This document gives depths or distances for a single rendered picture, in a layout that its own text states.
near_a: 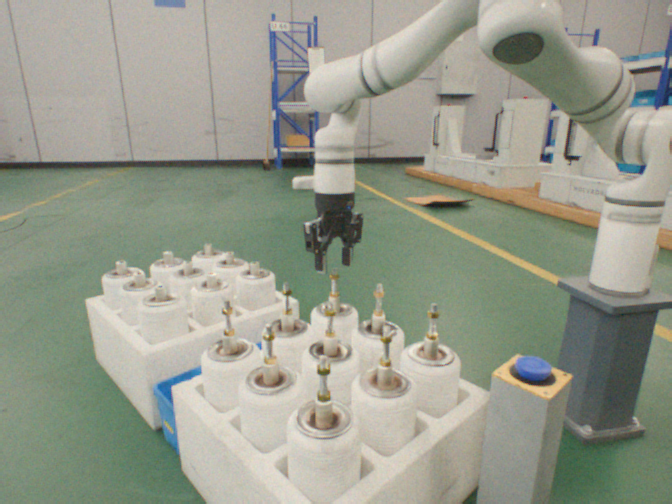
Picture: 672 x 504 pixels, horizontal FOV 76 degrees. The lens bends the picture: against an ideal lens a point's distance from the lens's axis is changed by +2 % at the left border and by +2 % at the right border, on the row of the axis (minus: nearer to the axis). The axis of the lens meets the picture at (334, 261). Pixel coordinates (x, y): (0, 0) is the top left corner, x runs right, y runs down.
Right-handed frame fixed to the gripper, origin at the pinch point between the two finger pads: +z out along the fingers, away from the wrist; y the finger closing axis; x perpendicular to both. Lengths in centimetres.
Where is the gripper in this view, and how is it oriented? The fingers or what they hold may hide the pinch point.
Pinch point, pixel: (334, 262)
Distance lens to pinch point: 83.5
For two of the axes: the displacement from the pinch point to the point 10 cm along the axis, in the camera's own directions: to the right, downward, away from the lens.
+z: 0.0, 9.5, 3.1
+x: -6.9, -2.2, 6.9
